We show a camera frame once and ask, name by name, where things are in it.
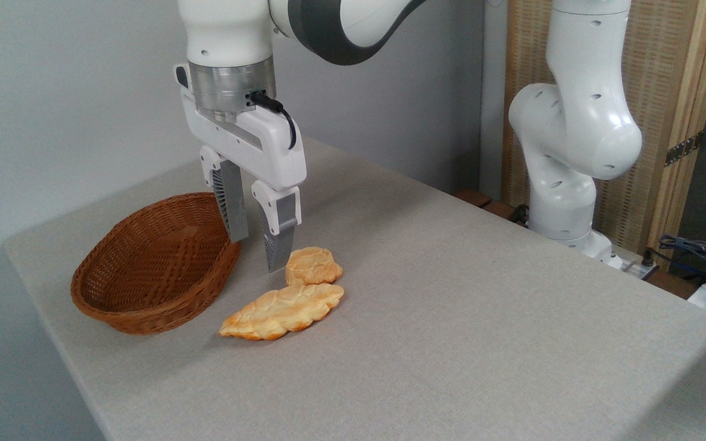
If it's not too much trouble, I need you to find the small round bread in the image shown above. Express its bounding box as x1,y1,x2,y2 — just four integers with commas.
284,246,344,287

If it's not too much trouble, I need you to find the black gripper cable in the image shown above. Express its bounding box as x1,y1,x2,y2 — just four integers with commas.
248,90,298,151

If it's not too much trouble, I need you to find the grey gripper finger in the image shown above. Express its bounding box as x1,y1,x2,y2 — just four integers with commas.
199,145,250,243
250,179,303,274

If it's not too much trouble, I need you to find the metal screen hinge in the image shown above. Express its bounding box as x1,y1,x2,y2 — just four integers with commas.
664,131,705,167

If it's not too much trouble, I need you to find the long braided bread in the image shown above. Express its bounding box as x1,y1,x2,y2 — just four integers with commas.
218,283,346,342

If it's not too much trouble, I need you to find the brown wicker basket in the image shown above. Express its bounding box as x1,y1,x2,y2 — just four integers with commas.
70,192,243,336

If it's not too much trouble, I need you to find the blue and black cable bundle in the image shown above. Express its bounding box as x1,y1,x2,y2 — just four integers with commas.
648,227,706,292

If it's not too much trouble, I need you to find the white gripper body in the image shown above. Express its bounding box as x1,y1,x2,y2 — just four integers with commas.
173,63,308,191

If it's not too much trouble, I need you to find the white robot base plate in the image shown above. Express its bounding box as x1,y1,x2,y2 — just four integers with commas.
598,245,660,281

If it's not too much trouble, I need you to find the wooden rattan folding screen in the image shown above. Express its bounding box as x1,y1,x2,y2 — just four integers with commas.
503,0,706,271

